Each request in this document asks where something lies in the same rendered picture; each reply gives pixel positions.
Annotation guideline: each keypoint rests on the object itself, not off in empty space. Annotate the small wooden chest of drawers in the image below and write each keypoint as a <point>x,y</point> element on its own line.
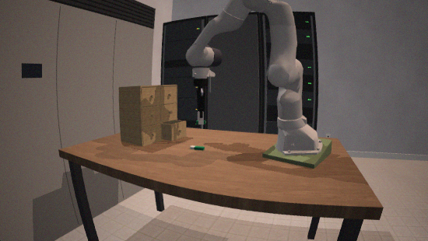
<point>130,113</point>

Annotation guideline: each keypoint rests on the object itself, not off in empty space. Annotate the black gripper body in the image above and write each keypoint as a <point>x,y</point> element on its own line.
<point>201,83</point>

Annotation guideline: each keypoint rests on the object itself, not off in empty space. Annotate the light wooden drawer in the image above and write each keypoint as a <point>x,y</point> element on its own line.
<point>147,93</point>
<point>172,130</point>
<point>150,115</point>
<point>167,96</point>
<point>149,136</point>
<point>168,111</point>

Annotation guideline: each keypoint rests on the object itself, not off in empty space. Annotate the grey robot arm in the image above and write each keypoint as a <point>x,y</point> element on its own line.
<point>284,70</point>

